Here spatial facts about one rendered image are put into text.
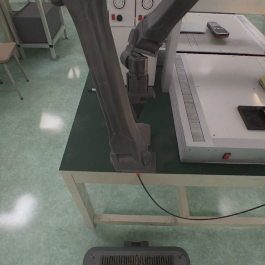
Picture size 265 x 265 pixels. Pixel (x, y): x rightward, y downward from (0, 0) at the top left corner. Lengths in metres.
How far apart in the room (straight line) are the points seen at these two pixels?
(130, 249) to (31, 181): 0.93
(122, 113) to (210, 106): 0.52
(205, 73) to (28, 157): 1.46
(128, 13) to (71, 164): 0.63
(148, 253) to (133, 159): 0.75
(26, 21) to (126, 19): 2.19
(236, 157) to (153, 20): 0.53
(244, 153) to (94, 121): 0.60
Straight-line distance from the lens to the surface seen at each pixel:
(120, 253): 1.13
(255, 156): 0.82
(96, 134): 0.83
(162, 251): 1.14
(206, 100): 0.87
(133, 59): 0.59
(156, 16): 0.54
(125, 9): 0.91
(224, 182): 0.85
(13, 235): 1.58
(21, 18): 3.02
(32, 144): 1.92
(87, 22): 0.37
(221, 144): 0.73
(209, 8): 0.90
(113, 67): 0.38
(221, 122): 0.80
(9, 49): 2.37
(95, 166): 0.74
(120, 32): 0.95
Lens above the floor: 1.37
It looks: 49 degrees down
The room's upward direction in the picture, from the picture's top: 2 degrees clockwise
